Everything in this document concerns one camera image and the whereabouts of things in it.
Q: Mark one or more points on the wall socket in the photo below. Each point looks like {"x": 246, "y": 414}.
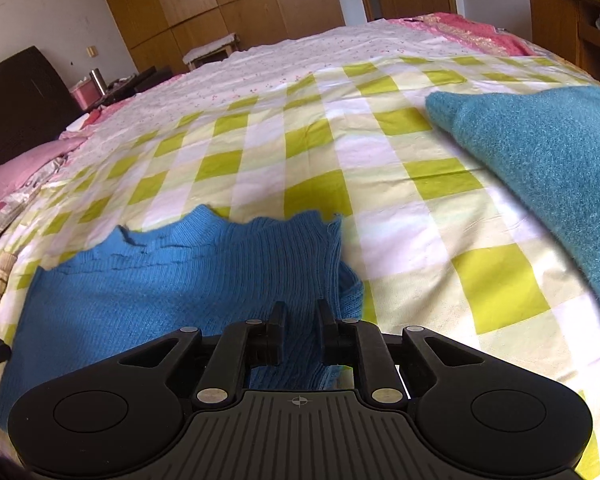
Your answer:
{"x": 92, "y": 51}

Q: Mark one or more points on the metal thermos flask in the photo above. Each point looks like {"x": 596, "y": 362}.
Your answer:
{"x": 98, "y": 81}

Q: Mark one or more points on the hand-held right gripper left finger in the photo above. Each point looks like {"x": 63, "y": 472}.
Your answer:
{"x": 279, "y": 332}

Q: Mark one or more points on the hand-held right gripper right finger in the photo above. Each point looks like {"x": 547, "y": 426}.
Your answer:
{"x": 325, "y": 332}

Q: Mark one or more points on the dark wicker headboard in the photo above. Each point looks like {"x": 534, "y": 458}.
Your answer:
{"x": 20, "y": 100}

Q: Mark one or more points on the teal fuzzy blanket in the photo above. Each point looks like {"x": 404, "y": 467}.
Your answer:
{"x": 545, "y": 155}

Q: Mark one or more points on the blue striped knit sweater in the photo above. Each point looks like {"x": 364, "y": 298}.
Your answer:
{"x": 155, "y": 280}

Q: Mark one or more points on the pink pillow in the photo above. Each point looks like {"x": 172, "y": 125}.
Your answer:
{"x": 25, "y": 165}

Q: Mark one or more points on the pink box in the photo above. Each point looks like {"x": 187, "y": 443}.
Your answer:
{"x": 84, "y": 95}

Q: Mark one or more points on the dark nightstand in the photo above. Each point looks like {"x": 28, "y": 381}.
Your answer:
{"x": 140, "y": 82}

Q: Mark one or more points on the wooden wardrobe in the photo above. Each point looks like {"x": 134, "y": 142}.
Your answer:
{"x": 220, "y": 0}

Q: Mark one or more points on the green checked bed sheet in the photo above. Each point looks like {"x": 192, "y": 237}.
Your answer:
{"x": 330, "y": 160}

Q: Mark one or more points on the wooden desk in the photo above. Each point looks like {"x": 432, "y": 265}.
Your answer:
{"x": 555, "y": 25}

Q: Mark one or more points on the pink embroidered blanket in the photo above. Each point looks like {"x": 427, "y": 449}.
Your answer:
{"x": 470, "y": 32}

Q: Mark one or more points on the cushioned wooden stool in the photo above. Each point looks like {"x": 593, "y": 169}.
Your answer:
{"x": 210, "y": 50}

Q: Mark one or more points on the pink patterned quilt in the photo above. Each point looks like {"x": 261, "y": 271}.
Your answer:
{"x": 15, "y": 205}

